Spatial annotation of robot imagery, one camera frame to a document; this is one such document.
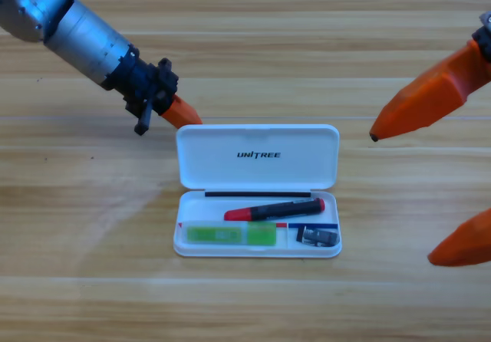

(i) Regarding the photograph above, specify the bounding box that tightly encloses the small black sharpener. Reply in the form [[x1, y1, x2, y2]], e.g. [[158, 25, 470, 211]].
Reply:
[[295, 225, 341, 248]]

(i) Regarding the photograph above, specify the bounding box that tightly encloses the white Unitree pencil case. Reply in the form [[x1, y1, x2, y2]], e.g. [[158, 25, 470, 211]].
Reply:
[[173, 123, 343, 259]]

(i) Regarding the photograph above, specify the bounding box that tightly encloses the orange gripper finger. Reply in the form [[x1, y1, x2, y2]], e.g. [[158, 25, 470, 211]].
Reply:
[[160, 94, 204, 130], [368, 25, 491, 143], [427, 207, 491, 268]]

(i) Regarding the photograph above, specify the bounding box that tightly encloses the red and black marker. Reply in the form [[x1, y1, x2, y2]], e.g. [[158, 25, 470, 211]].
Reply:
[[222, 197, 327, 222]]

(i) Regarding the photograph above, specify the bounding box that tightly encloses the green highlighter pen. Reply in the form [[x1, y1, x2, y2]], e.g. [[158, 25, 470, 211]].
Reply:
[[185, 222, 278, 247]]

